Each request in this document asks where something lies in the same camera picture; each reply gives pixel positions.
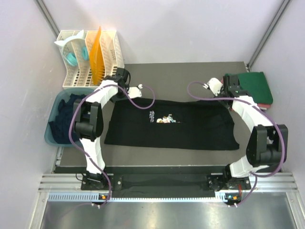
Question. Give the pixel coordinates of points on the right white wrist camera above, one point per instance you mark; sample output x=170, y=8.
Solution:
x=214, y=85

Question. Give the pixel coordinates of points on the folded pink t shirt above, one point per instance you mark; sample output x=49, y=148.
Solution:
x=264, y=106

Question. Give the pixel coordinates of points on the teal plastic bin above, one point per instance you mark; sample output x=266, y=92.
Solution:
x=52, y=112

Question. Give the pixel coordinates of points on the orange plastic folder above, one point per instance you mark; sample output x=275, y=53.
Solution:
x=96, y=59

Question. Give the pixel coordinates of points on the white file organizer rack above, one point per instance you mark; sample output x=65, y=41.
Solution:
x=81, y=75

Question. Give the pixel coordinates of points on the black t shirt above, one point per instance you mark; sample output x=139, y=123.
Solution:
x=199, y=125

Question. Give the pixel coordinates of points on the white cable duct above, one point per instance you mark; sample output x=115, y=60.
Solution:
x=99, y=197

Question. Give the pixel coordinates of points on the teal cat ear headphones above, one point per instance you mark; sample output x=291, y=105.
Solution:
x=70, y=57

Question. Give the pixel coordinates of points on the folded green t shirt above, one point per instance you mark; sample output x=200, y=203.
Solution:
x=257, y=86

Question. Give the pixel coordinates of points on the left corner aluminium post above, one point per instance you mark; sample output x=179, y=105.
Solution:
x=48, y=17

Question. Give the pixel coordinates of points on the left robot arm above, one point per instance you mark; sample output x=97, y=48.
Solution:
x=88, y=124

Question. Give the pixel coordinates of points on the right corner aluminium post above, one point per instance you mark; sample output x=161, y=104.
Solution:
x=268, y=33

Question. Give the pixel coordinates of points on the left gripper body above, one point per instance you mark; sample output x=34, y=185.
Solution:
x=121, y=94

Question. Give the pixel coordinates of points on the corner aluminium post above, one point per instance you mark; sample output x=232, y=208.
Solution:
x=48, y=17
x=268, y=33

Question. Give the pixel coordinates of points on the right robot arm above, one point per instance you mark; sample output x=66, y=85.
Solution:
x=268, y=140

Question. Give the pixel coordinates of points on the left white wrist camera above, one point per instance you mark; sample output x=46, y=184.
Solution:
x=135, y=91

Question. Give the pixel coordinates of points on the navy blue t shirt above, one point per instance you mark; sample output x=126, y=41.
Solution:
x=64, y=119

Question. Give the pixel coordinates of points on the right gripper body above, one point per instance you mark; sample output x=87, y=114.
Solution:
x=223, y=92

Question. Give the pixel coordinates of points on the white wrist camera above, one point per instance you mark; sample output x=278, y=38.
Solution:
x=214, y=85
x=135, y=91

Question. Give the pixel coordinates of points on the aluminium frame rail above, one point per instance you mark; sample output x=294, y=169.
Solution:
x=281, y=182

